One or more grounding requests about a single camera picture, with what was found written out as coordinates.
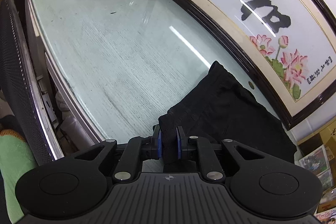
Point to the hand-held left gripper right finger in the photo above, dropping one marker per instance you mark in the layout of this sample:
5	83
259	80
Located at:
179	144

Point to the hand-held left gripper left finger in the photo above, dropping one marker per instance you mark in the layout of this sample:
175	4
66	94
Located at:
159	142

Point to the black mesh chair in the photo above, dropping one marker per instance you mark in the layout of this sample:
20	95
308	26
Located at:
18	77

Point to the brown cardboard box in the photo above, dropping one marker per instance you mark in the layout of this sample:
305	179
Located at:
309	144

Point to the black pants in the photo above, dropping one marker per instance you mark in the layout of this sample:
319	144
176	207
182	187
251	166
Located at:
231	113

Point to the green cloth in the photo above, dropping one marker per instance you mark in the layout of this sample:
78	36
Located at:
13	161

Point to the acrylic photo frame with raft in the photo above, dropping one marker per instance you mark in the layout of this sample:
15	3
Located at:
325	180

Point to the round brass table cap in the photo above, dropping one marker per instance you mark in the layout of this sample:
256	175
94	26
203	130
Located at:
251	85

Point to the framed lotus embroidery picture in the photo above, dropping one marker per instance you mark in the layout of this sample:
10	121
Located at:
262	16

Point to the acrylic photo frame with couple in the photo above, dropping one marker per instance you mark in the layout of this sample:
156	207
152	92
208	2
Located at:
313	161

